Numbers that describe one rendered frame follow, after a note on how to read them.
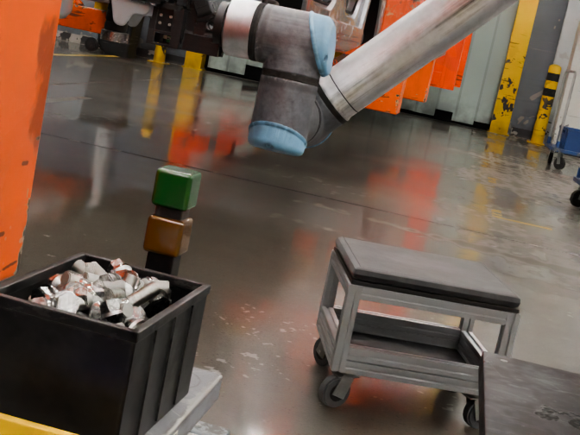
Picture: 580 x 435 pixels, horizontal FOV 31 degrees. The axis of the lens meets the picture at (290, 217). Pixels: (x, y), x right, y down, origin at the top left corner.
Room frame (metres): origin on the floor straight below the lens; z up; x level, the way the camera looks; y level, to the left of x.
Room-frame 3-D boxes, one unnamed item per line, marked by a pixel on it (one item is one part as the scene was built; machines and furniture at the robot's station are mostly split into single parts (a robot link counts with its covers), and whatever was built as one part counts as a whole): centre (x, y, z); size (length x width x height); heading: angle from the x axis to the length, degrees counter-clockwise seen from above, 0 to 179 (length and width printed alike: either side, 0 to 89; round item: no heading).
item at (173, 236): (1.08, 0.12, 0.59); 0.04 x 0.04 x 0.04; 81
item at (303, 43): (1.63, 0.05, 0.81); 0.12 x 0.09 x 0.10; 81
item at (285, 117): (1.63, 0.04, 0.69); 0.12 x 0.09 x 0.12; 167
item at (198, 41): (1.66, 0.21, 0.80); 0.12 x 0.08 x 0.09; 81
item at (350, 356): (2.47, -0.34, 0.17); 0.43 x 0.36 x 0.34; 96
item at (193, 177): (1.08, 0.12, 0.64); 0.04 x 0.04 x 0.04; 81
